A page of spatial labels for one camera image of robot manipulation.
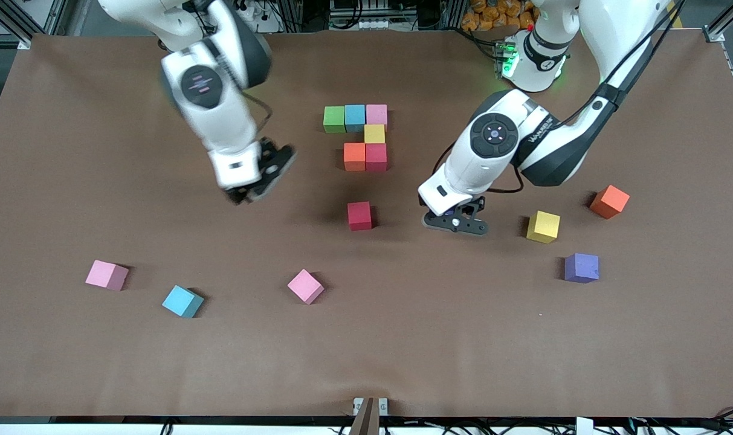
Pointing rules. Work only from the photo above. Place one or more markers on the pile of orange objects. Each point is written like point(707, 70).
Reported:
point(493, 15)

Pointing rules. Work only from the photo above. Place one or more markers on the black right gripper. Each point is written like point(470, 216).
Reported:
point(274, 162)

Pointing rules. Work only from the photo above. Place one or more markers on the blue foam cube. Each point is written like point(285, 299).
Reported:
point(355, 118)
point(182, 301)

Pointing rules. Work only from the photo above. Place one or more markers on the red foam cube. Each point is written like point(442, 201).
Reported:
point(376, 158)
point(359, 215)

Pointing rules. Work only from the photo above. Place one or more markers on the grey electronics box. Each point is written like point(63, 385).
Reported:
point(372, 23)

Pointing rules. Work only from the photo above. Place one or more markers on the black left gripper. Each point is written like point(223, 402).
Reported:
point(468, 210)

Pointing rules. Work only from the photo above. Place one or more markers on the white power strip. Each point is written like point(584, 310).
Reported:
point(275, 25)

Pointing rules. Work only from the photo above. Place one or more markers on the yellow foam cube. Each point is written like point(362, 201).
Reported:
point(374, 133)
point(543, 226)

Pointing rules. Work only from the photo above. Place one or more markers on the aluminium frame profile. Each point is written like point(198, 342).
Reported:
point(23, 42)
point(713, 35)

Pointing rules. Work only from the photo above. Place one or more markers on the green foam cube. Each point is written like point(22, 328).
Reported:
point(334, 119)

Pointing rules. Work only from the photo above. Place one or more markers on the orange foam cube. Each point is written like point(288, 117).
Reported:
point(354, 157)
point(609, 201)

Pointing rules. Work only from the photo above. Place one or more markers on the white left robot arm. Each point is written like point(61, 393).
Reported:
point(463, 169)

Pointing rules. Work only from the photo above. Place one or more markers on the brown tapered post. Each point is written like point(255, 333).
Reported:
point(366, 423)

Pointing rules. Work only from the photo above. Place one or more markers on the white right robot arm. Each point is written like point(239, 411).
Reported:
point(215, 115)

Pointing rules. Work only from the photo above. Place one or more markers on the pink foam cube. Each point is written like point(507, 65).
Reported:
point(376, 115)
point(306, 286)
point(107, 275)

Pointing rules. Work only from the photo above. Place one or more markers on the metal table edge bracket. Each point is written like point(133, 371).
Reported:
point(383, 406)

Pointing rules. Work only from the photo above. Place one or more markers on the brown table cover sheet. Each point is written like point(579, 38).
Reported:
point(366, 350)

